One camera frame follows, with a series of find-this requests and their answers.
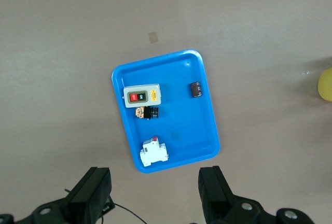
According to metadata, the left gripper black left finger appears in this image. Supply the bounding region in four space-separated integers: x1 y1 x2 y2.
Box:
0 166 115 224

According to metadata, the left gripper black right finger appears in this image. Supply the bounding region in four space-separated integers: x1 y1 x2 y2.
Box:
198 165 316 224

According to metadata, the yellow transparent tape roll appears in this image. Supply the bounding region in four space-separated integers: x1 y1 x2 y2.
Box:
317 68 332 102

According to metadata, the blue plastic tray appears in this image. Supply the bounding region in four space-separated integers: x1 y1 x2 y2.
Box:
111 49 221 175

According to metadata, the white circuit breaker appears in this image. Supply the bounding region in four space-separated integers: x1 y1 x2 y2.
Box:
139 135 169 167

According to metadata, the black orange push button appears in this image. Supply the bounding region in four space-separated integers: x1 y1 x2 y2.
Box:
134 106 160 120

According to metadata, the small dark relay block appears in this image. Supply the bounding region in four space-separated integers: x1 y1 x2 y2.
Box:
188 80 203 97

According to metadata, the thin black gripper wire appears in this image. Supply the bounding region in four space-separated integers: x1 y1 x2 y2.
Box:
64 189 148 224

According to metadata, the grey on off switch box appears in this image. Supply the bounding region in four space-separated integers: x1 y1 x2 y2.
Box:
122 83 162 108

